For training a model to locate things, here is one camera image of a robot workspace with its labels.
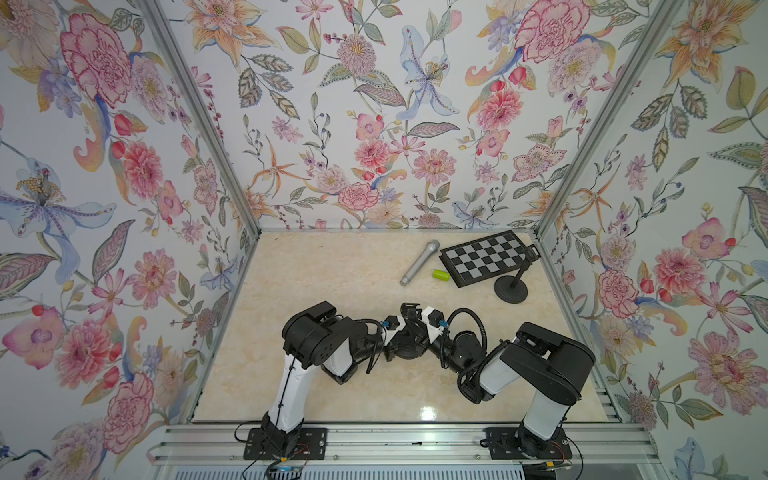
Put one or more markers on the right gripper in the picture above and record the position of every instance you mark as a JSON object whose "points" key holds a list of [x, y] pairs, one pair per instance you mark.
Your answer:
{"points": [[433, 343]]}

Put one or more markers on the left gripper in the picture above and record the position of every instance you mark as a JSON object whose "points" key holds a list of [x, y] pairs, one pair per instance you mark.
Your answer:
{"points": [[388, 346]]}

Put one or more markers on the black round stand base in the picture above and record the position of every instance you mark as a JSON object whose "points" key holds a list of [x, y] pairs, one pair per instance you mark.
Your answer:
{"points": [[510, 289]]}

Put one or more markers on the black stand pole with clip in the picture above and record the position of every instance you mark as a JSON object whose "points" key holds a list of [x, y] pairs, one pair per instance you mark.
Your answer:
{"points": [[523, 267]]}

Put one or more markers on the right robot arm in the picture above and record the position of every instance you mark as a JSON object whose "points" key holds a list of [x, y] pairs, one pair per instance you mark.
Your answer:
{"points": [[576, 362]]}

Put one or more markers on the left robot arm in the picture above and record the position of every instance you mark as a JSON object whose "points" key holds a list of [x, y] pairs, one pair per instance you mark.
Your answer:
{"points": [[325, 314]]}

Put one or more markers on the silver microphone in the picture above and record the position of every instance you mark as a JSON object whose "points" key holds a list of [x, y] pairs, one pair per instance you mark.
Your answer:
{"points": [[429, 250]]}

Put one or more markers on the green cylinder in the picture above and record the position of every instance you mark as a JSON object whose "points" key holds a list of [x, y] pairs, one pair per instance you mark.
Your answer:
{"points": [[441, 275]]}

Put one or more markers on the black checkered chess box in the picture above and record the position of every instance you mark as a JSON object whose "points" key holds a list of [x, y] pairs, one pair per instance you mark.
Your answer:
{"points": [[485, 258]]}

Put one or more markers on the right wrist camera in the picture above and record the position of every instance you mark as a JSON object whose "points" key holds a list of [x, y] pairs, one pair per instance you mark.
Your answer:
{"points": [[434, 322]]}

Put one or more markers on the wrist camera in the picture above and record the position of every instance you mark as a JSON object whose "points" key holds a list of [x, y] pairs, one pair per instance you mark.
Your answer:
{"points": [[434, 322], [392, 325]]}

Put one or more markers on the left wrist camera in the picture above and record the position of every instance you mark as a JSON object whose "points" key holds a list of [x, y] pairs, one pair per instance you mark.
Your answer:
{"points": [[392, 325]]}

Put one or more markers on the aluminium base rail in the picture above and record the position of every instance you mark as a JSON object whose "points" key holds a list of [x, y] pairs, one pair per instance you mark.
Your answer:
{"points": [[403, 451]]}

